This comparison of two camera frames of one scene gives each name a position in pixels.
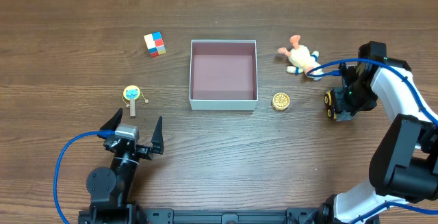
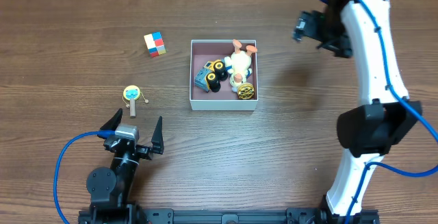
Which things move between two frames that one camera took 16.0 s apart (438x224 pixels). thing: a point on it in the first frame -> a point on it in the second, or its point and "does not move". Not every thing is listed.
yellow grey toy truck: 330,99 -> 209,78
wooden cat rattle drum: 131,94 does not move
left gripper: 137,149 does not move
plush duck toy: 300,59 -> 238,64
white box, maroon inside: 223,75 does not move
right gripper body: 337,104 -> 328,40
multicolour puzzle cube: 155,44 does not move
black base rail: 292,214 does not move
